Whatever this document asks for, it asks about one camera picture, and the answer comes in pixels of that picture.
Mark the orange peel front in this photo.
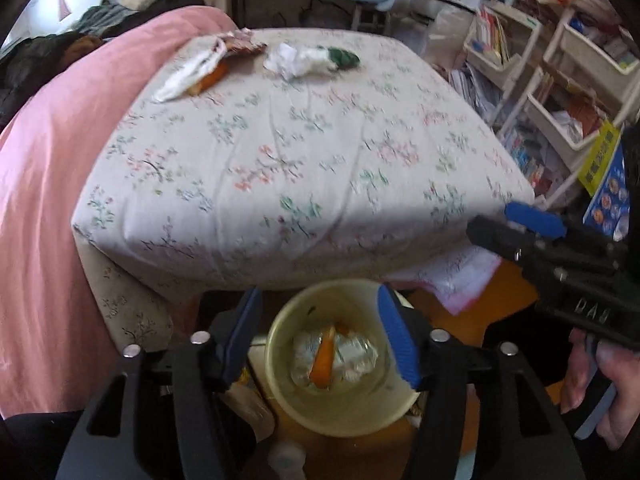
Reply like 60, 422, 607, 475
309, 325, 336, 389

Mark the orange peel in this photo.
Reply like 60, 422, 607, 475
309, 325, 336, 389
186, 61, 228, 96

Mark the clear plastic bottle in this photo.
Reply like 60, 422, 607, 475
290, 326, 378, 391

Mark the cream trash bin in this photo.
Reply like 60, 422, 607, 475
265, 280, 419, 438

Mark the person right hand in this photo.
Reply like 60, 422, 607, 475
561, 328, 640, 450

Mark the pink duvet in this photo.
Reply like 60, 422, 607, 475
1, 6, 233, 417

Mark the white bookshelf with books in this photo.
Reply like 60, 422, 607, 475
448, 0, 639, 209

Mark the green crumpled wrapper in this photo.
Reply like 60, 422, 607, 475
326, 47, 360, 70

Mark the floral cushion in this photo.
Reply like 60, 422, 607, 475
72, 28, 534, 350

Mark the red snack wrapper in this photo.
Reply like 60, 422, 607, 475
218, 28, 267, 58

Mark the black puffer jacket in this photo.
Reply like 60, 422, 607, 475
1, 32, 81, 129

